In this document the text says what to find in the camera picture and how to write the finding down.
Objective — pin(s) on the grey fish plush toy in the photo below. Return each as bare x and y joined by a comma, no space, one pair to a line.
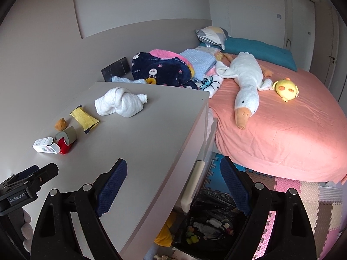
210,228

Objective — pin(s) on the pale pink fluffy cloth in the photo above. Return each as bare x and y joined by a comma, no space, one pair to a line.
210,120

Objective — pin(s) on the white baby cloth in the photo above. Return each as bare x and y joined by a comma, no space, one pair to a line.
127,80

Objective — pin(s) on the pink blanket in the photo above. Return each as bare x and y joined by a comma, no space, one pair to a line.
160,52

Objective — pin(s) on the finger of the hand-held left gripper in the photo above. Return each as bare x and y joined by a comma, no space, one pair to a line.
46,173

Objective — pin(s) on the white door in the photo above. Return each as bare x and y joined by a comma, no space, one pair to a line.
301,27

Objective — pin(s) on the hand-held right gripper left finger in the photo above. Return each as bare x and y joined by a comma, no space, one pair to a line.
112,187

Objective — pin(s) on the light blue dotted blanket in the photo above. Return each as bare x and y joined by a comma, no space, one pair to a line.
198,59

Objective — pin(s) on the small yellow toy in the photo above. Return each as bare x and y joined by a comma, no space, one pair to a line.
150,81

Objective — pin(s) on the person's left hand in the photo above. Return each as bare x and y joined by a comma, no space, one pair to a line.
27,230

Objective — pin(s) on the bin with black bag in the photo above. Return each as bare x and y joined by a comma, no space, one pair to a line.
206,203

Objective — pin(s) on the white knotted towel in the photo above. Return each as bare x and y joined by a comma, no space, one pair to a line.
119,103

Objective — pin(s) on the yellow plush toy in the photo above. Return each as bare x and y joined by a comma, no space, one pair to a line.
164,235

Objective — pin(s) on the pink bed sheet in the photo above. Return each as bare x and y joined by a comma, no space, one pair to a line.
284,135

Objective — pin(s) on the cream corner guard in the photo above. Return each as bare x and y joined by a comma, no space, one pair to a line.
191,187

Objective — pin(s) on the small red item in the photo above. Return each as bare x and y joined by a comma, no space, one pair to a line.
64,147

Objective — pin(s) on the colourful plastic rattle toy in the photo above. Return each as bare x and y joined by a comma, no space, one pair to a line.
193,239

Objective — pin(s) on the white cardboard box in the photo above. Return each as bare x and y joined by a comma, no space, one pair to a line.
43,145

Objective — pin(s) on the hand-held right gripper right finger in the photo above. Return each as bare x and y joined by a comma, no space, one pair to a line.
235,187

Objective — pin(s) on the checked patchwork pillow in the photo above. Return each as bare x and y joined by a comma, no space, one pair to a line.
212,36

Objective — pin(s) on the teal pillow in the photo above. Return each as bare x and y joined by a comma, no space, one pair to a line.
257,50

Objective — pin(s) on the yellow chick plush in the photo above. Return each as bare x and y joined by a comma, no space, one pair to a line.
286,89

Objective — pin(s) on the navy printed blanket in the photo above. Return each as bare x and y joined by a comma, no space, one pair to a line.
162,70

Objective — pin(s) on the yellow packet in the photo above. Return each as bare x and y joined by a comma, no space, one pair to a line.
82,117

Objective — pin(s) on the white cartoon print blanket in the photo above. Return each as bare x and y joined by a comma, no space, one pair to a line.
214,84

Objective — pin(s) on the white goose plush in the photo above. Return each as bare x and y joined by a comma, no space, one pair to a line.
246,81

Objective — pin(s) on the black wall panel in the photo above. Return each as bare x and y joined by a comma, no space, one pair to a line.
115,69

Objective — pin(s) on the small orange plush toy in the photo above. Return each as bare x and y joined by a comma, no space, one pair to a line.
61,124

